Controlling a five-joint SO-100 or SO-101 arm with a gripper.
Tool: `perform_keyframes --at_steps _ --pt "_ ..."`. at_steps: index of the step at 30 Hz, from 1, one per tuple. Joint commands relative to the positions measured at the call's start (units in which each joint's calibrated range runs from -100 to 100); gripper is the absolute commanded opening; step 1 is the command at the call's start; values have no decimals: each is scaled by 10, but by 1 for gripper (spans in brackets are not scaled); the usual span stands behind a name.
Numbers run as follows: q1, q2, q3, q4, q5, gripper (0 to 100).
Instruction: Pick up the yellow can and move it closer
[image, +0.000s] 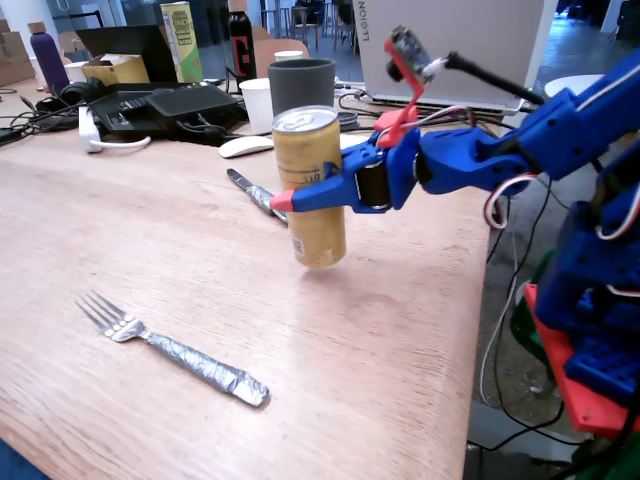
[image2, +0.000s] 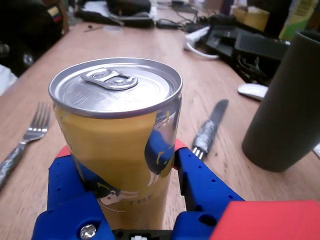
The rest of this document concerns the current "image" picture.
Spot black camera cable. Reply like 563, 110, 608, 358
443, 49, 547, 107

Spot stacked brown cardboard boxes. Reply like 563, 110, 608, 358
0, 19, 37, 88

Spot blue gripper body with servo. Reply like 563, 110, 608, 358
352, 127, 422, 215

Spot black tangled desk cables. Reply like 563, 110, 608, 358
0, 87, 81, 147

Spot small open cardboard box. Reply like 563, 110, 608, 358
79, 52, 151, 87

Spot grey cylindrical container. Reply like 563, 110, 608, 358
267, 57, 337, 119

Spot black floor cable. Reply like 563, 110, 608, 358
467, 394, 592, 452

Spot black bottle with pink letter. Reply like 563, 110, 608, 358
227, 0, 259, 94

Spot white curved plastic strap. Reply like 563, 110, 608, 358
77, 104, 153, 154

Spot black open laptop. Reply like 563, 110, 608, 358
74, 24, 179, 84

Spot black headphones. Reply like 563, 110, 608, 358
34, 77, 109, 117

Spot white hanging cable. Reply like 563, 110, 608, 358
478, 224, 520, 407

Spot green table clamp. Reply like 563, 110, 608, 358
509, 247, 559, 382

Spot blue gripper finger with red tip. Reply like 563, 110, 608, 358
268, 160, 361, 215
339, 141, 387, 174

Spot white round table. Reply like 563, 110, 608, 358
543, 73, 609, 101

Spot red robot base plate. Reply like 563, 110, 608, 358
522, 282, 637, 442

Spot wooden chair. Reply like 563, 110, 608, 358
252, 38, 312, 79

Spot red camera mount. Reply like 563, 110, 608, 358
374, 38, 427, 150

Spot yellow Red Bull can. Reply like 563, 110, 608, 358
271, 104, 348, 271

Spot fork with foil-wrapped handle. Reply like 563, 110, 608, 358
74, 289, 271, 409

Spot knife with foil-wrapped handle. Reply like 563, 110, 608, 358
226, 168, 290, 224

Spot red white servo wires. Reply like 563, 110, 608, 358
481, 172, 540, 232

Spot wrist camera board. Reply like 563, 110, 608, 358
386, 24, 447, 86

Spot purple bottle with cork lid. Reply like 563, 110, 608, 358
27, 20, 72, 96

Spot blue fabric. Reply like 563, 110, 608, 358
0, 438, 51, 480

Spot white computer mouse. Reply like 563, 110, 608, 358
217, 134, 276, 160

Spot yellow green snack box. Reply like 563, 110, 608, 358
159, 0, 205, 84

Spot black electronics box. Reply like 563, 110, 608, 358
87, 82, 242, 142

